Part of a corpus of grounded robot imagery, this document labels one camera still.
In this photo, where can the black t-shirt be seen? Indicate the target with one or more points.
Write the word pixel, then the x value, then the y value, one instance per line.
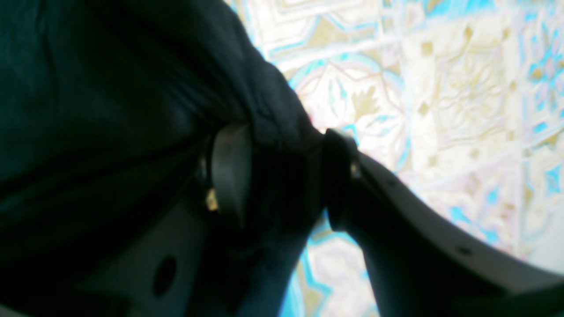
pixel 101 100

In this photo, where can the patterned colourful tablecloth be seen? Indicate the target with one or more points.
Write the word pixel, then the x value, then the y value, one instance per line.
pixel 461 99

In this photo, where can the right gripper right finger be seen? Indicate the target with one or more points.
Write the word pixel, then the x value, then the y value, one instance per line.
pixel 419 264

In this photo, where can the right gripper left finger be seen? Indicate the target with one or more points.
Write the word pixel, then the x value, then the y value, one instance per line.
pixel 146 263

